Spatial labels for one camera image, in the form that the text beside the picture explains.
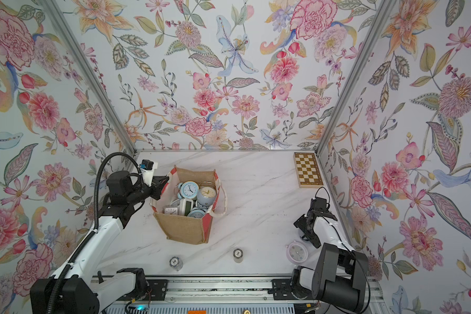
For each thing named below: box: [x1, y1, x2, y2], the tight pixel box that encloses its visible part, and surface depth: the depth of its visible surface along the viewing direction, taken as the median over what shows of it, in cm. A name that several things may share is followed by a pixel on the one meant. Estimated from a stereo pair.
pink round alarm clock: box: [285, 240, 309, 265], surface depth 82 cm
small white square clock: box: [164, 207, 178, 215], surface depth 83 cm
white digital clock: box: [177, 198, 195, 217], surface depth 85 cm
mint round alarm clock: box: [187, 209, 206, 219], surface depth 82 cm
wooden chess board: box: [293, 151, 324, 189], surface depth 110 cm
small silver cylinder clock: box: [169, 256, 184, 272], surface depth 77 cm
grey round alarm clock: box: [196, 181, 218, 207], surface depth 88 cm
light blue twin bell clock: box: [177, 180, 200, 199], surface depth 90 cm
